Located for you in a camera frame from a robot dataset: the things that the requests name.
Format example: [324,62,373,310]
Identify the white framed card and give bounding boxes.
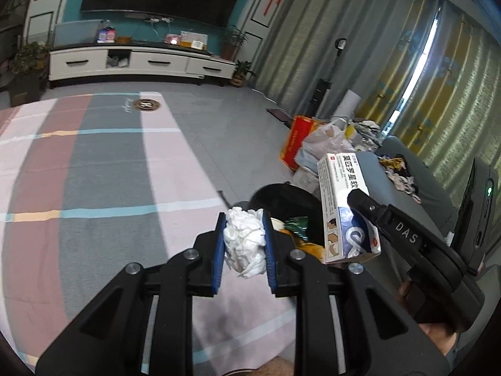
[180,30,208,51]

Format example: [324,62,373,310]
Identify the grey sofa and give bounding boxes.
[352,135,459,240]

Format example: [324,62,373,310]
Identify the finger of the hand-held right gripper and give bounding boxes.
[347,189,468,293]

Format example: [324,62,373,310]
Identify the white paper roll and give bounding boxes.
[337,89,361,120]

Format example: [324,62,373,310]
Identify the dark doormat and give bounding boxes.
[266,107,297,122]

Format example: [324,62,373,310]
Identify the black trash bin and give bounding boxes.
[250,182,328,260]

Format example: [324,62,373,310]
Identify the yellow potato chip bag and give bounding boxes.
[293,239,325,261]

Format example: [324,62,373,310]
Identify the red cardboard box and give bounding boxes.
[279,115,325,172]

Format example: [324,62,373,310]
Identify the patterned clothes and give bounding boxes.
[378,154,422,205]

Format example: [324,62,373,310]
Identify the black upright vacuum cleaner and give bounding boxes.
[309,38,348,119]

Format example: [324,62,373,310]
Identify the person's right hand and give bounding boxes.
[396,281,459,358]

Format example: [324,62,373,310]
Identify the small potted plant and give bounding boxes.
[231,60,258,87]

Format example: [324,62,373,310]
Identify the white tissue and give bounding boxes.
[223,207,267,279]

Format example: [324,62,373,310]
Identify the plaid striped blanket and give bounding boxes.
[0,92,299,376]

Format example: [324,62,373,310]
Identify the white television cabinet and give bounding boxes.
[49,43,237,87]

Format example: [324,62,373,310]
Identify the tall potted plant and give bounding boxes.
[218,25,250,62]

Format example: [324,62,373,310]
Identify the white shopping bag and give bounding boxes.
[299,123,354,165]

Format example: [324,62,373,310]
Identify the grey yellow curtains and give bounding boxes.
[254,0,501,189]

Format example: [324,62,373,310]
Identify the pile of clothes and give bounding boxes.
[344,119,381,152]

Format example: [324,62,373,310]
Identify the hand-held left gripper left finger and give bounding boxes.
[35,211,228,376]

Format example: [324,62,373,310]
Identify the green snack packet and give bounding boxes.
[284,216,311,242]

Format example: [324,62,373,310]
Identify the white medicine box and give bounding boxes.
[316,152,382,265]

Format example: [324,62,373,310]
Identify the bushy potted plant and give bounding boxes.
[12,41,50,76]

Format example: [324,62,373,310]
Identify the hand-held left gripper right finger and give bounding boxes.
[260,209,451,376]

